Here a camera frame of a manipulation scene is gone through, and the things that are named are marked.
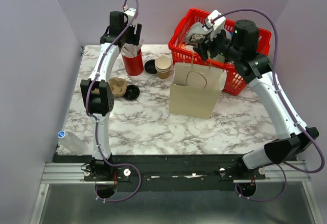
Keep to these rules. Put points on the beige paper bag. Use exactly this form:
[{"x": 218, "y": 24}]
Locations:
[{"x": 195, "y": 89}]

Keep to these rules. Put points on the black lid near basket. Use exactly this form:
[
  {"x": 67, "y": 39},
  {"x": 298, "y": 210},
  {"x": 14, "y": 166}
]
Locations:
[{"x": 149, "y": 66}]

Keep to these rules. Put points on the red plastic shopping basket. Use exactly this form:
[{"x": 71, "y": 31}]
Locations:
[{"x": 186, "y": 55}]

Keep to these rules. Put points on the red straw holder cup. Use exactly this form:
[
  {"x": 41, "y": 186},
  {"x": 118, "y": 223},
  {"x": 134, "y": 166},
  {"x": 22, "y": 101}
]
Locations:
[{"x": 133, "y": 66}]

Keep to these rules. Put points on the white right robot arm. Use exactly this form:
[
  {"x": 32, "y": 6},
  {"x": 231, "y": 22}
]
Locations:
[{"x": 293, "y": 135}]

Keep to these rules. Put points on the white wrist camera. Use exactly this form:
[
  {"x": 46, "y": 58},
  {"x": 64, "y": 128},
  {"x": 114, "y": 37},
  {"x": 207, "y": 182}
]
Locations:
[
  {"x": 131, "y": 14},
  {"x": 214, "y": 24}
]

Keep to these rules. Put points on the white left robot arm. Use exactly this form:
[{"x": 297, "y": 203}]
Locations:
[{"x": 97, "y": 96}]

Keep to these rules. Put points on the clear plastic water bottle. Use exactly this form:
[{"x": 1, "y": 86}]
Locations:
[{"x": 72, "y": 142}]

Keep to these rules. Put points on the cardboard cup carrier tray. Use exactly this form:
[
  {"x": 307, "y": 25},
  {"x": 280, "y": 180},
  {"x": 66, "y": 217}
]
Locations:
[{"x": 115, "y": 87}]

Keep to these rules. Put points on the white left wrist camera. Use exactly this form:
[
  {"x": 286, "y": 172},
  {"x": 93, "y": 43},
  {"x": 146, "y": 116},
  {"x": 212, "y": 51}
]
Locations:
[{"x": 131, "y": 14}]

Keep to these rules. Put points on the stack of paper cups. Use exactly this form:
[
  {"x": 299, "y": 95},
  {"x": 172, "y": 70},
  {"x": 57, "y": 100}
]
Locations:
[{"x": 163, "y": 66}]

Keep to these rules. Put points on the grey crumpled bag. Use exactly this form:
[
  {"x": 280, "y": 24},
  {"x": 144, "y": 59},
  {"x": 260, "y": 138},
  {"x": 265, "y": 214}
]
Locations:
[{"x": 199, "y": 28}]

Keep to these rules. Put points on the dark printed jar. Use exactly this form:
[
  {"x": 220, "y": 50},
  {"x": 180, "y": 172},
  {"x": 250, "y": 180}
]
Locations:
[{"x": 192, "y": 42}]

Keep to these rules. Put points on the aluminium frame rail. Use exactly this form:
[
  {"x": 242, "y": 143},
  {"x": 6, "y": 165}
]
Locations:
[{"x": 71, "y": 173}]

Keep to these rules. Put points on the white wrapped straws bundle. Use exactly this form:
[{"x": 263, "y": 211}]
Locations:
[{"x": 130, "y": 50}]

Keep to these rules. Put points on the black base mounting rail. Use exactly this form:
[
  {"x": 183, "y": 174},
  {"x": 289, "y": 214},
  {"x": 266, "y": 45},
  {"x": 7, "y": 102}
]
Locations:
[{"x": 129, "y": 172}]

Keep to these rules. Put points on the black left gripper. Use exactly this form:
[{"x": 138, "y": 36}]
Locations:
[{"x": 133, "y": 38}]

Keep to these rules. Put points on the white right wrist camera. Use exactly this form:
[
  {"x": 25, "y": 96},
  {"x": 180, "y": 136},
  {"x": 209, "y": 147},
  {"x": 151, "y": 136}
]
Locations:
[{"x": 214, "y": 24}]

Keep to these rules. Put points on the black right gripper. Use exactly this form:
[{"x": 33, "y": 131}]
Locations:
[{"x": 201, "y": 48}]

